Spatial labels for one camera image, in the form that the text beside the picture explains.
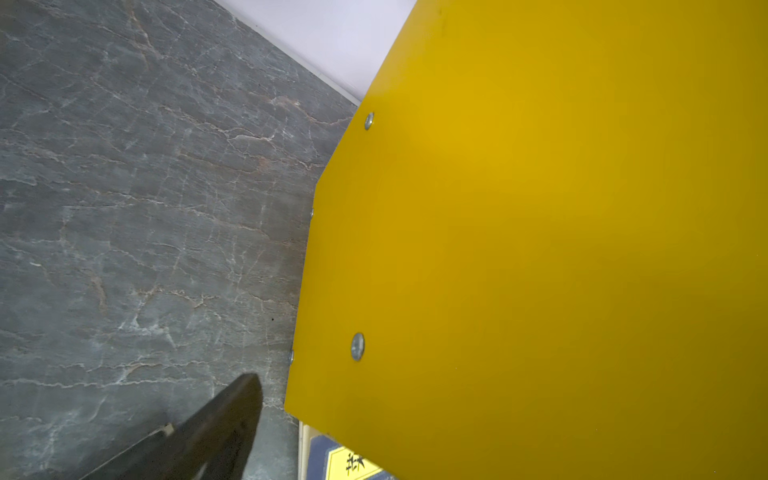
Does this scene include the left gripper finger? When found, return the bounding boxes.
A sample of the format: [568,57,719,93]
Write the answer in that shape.
[85,373,263,479]

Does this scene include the blue book yellow label top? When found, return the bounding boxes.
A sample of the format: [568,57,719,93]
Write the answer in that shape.
[298,422,394,480]

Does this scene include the yellow shelf pink blue boards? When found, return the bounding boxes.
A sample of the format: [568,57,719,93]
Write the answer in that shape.
[285,1,767,479]

